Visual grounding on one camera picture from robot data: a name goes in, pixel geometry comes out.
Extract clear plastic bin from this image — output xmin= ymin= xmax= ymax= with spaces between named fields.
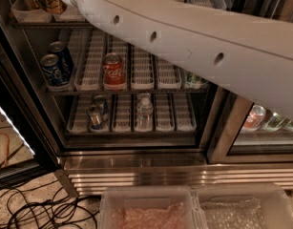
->
xmin=197 ymin=184 xmax=293 ymax=229
xmin=97 ymin=186 xmax=208 ymax=229

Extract open fridge door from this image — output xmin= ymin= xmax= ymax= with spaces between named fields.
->
xmin=0 ymin=42 xmax=57 ymax=190

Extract left clear plastic bin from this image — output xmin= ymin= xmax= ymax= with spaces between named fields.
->
xmin=97 ymin=186 xmax=208 ymax=229

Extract green can behind glass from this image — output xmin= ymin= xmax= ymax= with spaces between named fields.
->
xmin=262 ymin=112 xmax=285 ymax=132

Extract silver blue can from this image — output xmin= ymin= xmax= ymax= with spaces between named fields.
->
xmin=94 ymin=95 xmax=109 ymax=121
xmin=87 ymin=105 xmax=103 ymax=130

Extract black floor cables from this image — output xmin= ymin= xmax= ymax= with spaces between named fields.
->
xmin=0 ymin=175 xmax=100 ymax=229

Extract silver blue can rear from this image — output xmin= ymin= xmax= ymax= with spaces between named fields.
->
xmin=94 ymin=95 xmax=109 ymax=121

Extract right clear plastic bin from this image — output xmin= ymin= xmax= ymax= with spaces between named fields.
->
xmin=197 ymin=184 xmax=293 ymax=229

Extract right glass fridge door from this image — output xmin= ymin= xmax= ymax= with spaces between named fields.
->
xmin=207 ymin=0 xmax=293 ymax=163

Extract orange floor cable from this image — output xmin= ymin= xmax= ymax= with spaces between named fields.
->
xmin=0 ymin=131 xmax=11 ymax=172

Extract silver blue can front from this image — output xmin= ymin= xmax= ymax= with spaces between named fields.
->
xmin=87 ymin=105 xmax=103 ymax=130

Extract red can behind glass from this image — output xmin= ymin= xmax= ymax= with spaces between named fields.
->
xmin=242 ymin=105 xmax=266 ymax=132

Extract red cola can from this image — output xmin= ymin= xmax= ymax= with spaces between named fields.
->
xmin=103 ymin=52 xmax=125 ymax=85

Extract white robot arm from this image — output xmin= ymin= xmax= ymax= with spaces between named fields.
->
xmin=62 ymin=0 xmax=293 ymax=120

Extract clear water bottle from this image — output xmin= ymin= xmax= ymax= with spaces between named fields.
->
xmin=136 ymin=97 xmax=154 ymax=132

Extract bottom wire shelf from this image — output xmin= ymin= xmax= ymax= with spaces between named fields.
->
xmin=65 ymin=130 xmax=197 ymax=136

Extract middle wire shelf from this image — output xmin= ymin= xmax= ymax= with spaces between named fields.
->
xmin=45 ymin=89 xmax=208 ymax=95

